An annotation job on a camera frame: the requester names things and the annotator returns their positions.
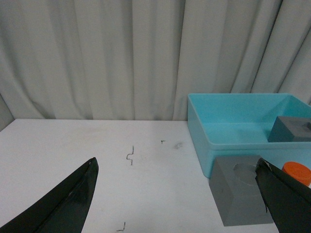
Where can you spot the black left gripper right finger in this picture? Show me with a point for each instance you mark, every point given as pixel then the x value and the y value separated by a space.
pixel 287 200

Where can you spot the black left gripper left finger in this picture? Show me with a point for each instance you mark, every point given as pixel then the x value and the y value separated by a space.
pixel 63 209

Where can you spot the orange cylinder part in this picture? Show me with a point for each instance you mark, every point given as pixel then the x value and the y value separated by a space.
pixel 298 171

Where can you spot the gray block with round hole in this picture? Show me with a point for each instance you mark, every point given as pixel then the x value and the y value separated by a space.
pixel 236 193

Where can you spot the gray block with square hole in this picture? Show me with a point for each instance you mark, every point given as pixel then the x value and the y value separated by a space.
pixel 290 129

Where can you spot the blue plastic box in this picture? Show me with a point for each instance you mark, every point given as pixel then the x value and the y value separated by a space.
pixel 240 124

